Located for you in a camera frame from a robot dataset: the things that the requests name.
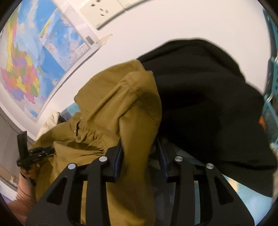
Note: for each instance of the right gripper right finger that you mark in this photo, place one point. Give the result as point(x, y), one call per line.
point(202, 196)

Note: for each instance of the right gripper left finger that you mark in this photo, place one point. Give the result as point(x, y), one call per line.
point(61, 203)

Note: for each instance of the brown olive jacket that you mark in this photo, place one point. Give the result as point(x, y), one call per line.
point(118, 105)

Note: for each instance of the pink knitted garment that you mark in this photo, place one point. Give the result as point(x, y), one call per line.
point(25, 199)

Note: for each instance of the orange folded garment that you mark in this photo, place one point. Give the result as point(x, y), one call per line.
point(262, 122)

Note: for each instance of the black garment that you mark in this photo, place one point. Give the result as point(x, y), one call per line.
point(209, 111)

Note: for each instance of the blue perforated basket top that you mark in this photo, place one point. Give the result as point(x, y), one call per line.
point(271, 84)

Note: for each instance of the blue perforated basket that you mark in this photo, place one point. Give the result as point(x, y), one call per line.
point(271, 84)
point(270, 118)

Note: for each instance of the blue perforated basket middle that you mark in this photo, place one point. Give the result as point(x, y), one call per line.
point(270, 118)

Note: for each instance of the colourful wall map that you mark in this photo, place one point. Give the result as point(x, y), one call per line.
point(42, 44)

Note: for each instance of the white wall socket panel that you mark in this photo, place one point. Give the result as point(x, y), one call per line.
point(99, 12)

